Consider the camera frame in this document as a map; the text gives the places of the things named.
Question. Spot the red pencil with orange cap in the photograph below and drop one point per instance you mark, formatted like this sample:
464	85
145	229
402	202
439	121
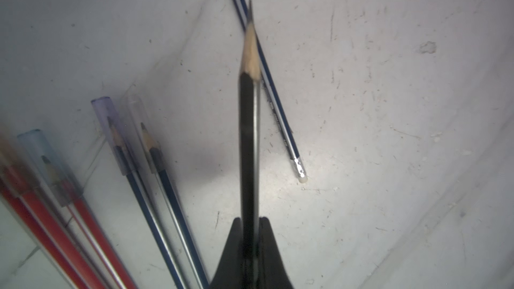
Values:
68	192

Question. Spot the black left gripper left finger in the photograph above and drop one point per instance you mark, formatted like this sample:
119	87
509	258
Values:
229	273

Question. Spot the red pencil with clear cap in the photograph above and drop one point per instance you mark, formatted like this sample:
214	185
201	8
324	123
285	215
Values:
22	191

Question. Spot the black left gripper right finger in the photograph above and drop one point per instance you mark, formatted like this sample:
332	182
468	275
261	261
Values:
271	270

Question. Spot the pencil with pink cap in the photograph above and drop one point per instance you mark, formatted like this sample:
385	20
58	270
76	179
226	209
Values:
275	102

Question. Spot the pencil with purple cap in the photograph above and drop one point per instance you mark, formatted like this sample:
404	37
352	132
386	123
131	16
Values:
249	130

